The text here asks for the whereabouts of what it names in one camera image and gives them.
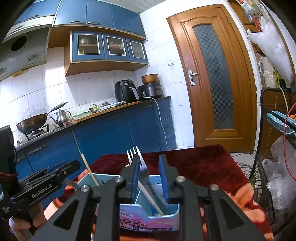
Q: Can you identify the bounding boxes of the black air fryer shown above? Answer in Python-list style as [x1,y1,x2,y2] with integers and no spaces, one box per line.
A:
[115,79,140,103]

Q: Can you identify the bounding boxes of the wooden shelf with items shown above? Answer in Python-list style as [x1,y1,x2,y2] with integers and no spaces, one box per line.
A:
[227,0,278,56]

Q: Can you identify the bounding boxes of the gas stove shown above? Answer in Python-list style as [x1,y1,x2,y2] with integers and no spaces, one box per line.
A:
[25,124,53,141]

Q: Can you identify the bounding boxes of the person's left hand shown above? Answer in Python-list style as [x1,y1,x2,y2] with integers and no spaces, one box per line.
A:
[9,203,47,241]

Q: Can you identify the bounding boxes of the brown wooden door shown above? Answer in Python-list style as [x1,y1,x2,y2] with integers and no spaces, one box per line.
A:
[167,4,257,153]

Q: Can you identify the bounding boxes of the dark rice cooker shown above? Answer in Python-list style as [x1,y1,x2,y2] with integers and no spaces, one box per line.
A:
[137,82,163,98]

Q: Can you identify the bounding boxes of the white power cable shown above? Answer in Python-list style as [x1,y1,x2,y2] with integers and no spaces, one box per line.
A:
[140,96,172,151]

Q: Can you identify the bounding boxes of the bamboo chopstick in box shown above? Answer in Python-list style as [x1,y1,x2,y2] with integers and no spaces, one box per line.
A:
[81,153,99,186]

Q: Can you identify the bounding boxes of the steel fork in box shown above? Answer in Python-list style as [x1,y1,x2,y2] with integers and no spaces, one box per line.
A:
[126,146,171,216]

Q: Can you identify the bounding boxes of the light blue chopsticks box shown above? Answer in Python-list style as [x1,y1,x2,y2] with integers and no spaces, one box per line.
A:
[76,173,181,232]

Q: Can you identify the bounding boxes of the glass door wall cabinet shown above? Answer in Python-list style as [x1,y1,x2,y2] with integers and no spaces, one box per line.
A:
[64,31,149,76]

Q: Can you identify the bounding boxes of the grey range hood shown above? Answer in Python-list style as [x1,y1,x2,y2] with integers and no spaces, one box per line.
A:
[0,22,52,82]

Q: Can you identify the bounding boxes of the blue lower kitchen cabinets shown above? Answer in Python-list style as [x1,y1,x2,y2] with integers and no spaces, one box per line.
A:
[14,96,177,209]

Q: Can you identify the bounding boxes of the brown pot on cooker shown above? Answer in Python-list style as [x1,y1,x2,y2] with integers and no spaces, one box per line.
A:
[141,74,158,84]

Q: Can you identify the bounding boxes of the white chopstick in box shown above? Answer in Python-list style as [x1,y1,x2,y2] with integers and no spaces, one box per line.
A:
[138,164,171,216]

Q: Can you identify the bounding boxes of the black wire rack cart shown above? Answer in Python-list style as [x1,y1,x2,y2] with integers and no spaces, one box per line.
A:
[250,88,295,240]

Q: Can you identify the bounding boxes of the silver door handle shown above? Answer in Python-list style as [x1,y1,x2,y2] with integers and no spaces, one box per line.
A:
[188,70,198,86]

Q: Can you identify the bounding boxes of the white hanging plastic bag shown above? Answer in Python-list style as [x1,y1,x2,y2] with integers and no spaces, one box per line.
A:
[246,17,294,85]

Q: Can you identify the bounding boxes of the red cable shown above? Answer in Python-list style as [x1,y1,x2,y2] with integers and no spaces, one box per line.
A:
[283,109,296,181]

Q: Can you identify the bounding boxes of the steel kettle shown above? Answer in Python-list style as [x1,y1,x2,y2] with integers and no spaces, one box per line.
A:
[51,109,71,127]

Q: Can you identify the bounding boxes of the black wok with handle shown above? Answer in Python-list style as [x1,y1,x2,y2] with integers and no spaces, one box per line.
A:
[16,102,68,134]

